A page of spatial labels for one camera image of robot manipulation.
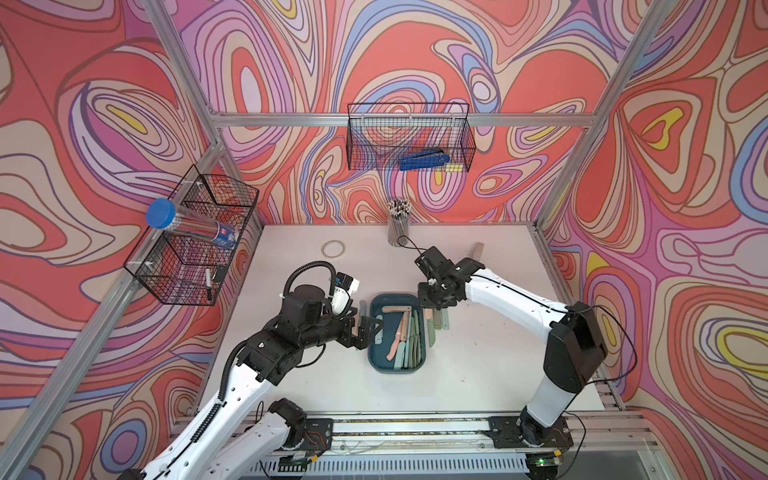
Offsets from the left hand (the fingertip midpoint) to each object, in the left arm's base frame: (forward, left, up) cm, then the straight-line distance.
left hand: (372, 319), depth 68 cm
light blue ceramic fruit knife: (+16, +5, -23) cm, 28 cm away
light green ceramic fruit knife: (+8, -15, -13) cm, 21 cm away
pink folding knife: (+14, -10, -21) cm, 27 cm away
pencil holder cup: (+43, -8, -10) cm, 45 cm away
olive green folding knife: (+12, -19, -23) cm, 32 cm away
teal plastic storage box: (0, -1, -23) cm, 23 cm away
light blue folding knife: (+12, -22, -23) cm, 34 cm away
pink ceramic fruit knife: (+5, -6, -23) cm, 24 cm away
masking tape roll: (+41, +17, -22) cm, 49 cm away
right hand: (+11, -15, -14) cm, 23 cm away
